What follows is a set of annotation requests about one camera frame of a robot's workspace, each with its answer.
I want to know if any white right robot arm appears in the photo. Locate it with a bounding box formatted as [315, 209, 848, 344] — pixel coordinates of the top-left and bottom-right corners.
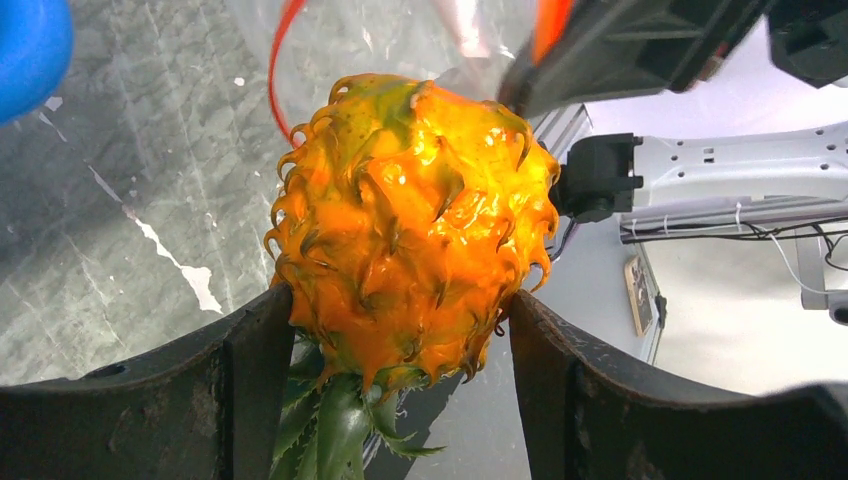
[497, 0, 847, 223]

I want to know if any clear zip top bag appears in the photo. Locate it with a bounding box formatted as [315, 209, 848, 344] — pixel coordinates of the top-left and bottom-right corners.
[225, 0, 578, 150]

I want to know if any blue plastic bin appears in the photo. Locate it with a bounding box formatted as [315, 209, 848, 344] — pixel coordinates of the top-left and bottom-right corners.
[1, 0, 74, 124]

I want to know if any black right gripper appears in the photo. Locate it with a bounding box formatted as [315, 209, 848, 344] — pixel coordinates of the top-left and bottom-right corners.
[768, 0, 847, 88]

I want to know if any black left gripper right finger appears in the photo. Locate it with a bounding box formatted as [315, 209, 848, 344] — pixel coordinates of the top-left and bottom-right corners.
[509, 291, 847, 479]

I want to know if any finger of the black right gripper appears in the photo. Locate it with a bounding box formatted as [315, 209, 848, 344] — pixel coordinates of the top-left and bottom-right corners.
[497, 0, 772, 118]

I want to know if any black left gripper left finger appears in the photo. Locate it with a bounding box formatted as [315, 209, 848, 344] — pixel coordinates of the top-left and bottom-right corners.
[1, 285, 293, 479]

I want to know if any orange toy pineapple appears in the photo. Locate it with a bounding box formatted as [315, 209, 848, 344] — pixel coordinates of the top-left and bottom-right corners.
[264, 73, 560, 479]

